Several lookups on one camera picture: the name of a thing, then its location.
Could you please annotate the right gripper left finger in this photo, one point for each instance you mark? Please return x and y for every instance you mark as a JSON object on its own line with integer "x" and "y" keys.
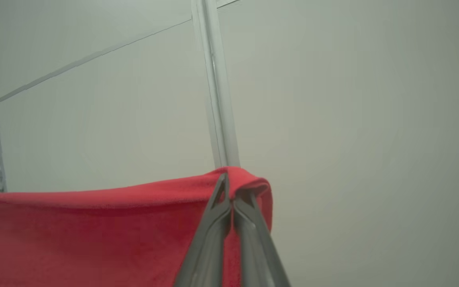
{"x": 209, "y": 247}

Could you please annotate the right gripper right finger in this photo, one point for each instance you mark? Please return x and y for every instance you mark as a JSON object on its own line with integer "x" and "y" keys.
{"x": 257, "y": 255}

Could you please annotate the red jersey with striped trim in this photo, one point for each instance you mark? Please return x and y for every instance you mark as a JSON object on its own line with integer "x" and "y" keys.
{"x": 94, "y": 239}

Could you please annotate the grey partition post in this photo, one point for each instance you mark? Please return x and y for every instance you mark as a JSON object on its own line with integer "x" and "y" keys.
{"x": 217, "y": 91}

